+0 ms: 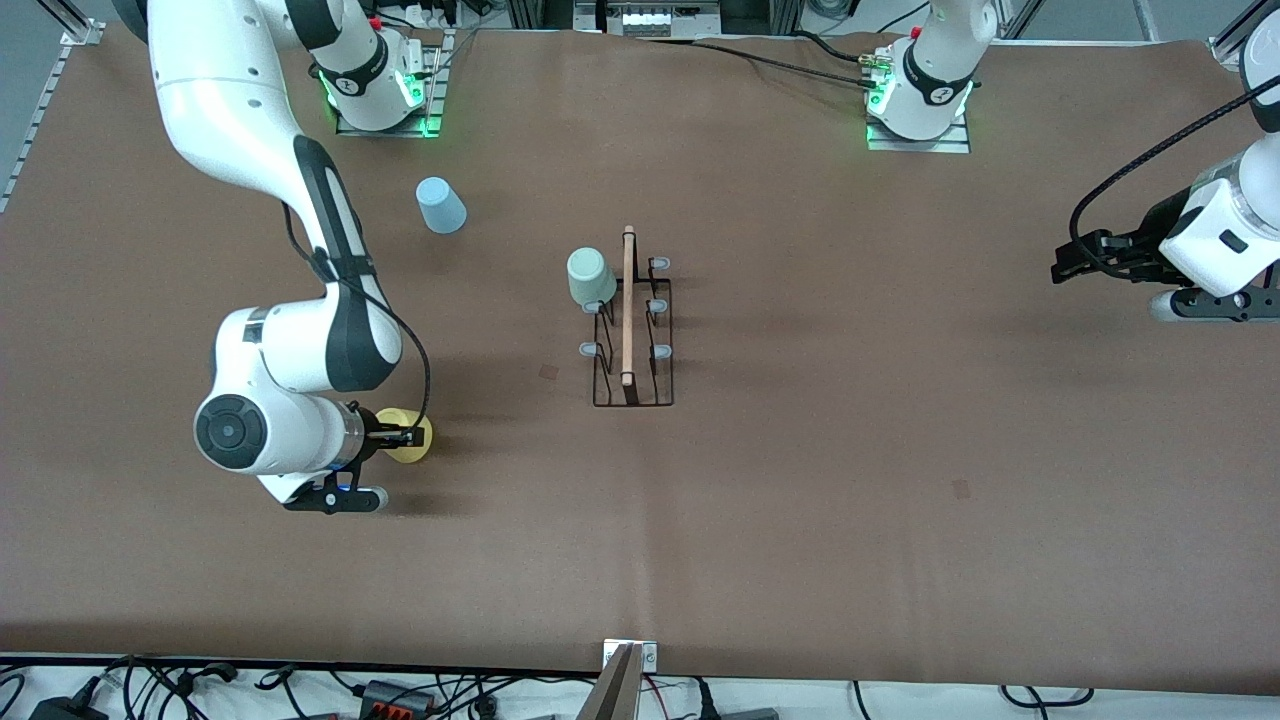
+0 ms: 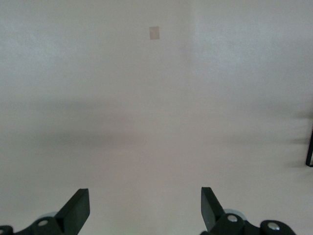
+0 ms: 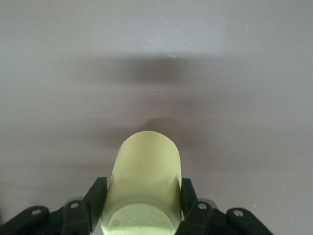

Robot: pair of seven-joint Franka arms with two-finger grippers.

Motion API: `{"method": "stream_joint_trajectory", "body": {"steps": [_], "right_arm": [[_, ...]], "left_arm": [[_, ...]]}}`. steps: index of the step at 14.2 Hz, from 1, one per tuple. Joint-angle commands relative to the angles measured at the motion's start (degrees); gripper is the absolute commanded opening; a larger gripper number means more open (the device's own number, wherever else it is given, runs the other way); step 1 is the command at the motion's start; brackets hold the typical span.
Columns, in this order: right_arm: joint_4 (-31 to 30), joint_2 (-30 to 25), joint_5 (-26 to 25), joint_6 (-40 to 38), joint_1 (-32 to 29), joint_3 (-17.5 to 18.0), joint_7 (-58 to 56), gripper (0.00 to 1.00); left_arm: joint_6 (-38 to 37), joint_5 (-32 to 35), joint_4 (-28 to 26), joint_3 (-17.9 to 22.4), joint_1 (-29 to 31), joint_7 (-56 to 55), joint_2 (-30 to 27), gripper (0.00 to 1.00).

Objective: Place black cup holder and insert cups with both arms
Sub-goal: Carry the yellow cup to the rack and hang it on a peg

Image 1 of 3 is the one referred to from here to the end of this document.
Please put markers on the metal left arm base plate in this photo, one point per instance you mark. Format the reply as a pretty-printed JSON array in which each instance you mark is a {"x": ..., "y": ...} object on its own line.
[{"x": 955, "y": 146}]

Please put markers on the black plug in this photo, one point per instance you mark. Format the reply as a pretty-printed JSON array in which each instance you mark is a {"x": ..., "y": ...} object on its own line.
[{"x": 703, "y": 700}]

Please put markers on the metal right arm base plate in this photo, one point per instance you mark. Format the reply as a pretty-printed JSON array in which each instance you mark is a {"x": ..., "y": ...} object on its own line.
[{"x": 432, "y": 100}]

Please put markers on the pale green plastic cup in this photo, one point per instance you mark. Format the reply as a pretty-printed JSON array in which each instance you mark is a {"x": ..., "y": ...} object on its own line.
[{"x": 591, "y": 275}]

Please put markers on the black power adapter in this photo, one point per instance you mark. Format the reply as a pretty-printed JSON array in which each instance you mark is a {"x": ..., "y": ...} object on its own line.
[{"x": 70, "y": 710}]

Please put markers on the light blue plastic cup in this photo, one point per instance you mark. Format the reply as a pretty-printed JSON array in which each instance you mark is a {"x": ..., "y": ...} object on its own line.
[{"x": 441, "y": 206}]

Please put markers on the aluminium camera mount profile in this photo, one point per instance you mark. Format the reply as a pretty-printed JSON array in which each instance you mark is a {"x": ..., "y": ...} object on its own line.
[{"x": 612, "y": 690}]

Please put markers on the black orange connector box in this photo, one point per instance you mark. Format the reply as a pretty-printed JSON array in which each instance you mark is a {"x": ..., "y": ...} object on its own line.
[{"x": 395, "y": 697}]

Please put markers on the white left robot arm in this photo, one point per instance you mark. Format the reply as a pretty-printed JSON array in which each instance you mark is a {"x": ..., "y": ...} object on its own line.
[{"x": 940, "y": 70}]

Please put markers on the white electronics box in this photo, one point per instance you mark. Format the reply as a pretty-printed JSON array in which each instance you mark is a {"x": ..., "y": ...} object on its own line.
[{"x": 645, "y": 20}]

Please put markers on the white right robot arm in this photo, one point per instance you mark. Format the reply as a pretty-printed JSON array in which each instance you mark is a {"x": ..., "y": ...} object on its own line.
[{"x": 220, "y": 90}]

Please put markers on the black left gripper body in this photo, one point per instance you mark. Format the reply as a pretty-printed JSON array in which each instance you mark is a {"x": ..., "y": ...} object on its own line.
[{"x": 1158, "y": 232}]

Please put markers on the yellow plastic cup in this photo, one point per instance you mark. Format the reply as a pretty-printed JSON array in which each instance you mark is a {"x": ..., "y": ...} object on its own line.
[{"x": 410, "y": 456}]

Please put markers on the dark aluminium frame post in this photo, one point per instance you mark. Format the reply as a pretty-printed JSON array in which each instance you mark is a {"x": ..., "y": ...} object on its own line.
[{"x": 540, "y": 12}]

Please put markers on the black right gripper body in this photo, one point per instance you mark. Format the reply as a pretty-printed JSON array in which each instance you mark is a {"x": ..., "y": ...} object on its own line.
[{"x": 377, "y": 436}]

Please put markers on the white power strip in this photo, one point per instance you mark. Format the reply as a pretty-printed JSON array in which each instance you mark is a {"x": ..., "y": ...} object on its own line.
[{"x": 425, "y": 15}]

